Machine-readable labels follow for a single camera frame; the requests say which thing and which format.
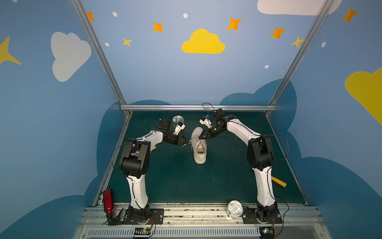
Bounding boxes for aluminium frame right post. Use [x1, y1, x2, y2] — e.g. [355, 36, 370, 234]
[265, 0, 334, 118]

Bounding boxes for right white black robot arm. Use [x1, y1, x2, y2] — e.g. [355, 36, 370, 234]
[199, 109, 283, 224]

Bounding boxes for white shoelace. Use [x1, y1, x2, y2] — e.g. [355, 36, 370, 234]
[189, 136, 207, 147]

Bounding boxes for yellow plastic scoop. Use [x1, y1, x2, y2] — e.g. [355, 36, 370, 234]
[271, 176, 287, 188]

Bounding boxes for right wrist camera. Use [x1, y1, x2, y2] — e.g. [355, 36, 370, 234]
[200, 116, 212, 128]

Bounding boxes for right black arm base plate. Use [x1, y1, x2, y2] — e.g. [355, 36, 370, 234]
[242, 205, 283, 224]

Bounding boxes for aluminium frame post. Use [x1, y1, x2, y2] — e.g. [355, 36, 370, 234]
[70, 0, 131, 118]
[265, 0, 334, 118]

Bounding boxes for round sunflower label canister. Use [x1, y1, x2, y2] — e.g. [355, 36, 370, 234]
[172, 115, 185, 125]

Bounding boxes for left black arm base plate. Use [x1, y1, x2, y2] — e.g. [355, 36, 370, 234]
[122, 208, 164, 225]

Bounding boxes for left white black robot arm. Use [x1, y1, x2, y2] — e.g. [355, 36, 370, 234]
[119, 119, 189, 225]

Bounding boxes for aluminium frame left post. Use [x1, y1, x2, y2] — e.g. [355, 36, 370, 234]
[70, 0, 131, 118]

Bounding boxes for left small circuit board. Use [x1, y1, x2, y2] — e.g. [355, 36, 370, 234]
[132, 227, 152, 239]

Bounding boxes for white sneaker shoe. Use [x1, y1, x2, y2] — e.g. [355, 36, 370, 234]
[191, 127, 207, 164]

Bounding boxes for aluminium front rail base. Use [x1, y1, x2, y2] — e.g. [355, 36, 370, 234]
[74, 203, 331, 239]

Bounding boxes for right small circuit board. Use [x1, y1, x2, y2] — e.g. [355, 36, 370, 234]
[259, 227, 275, 239]

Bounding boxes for small circuit board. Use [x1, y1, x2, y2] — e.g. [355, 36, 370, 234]
[259, 227, 275, 239]
[132, 227, 152, 239]

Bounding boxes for red bottle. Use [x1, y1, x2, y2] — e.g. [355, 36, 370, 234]
[102, 189, 114, 215]

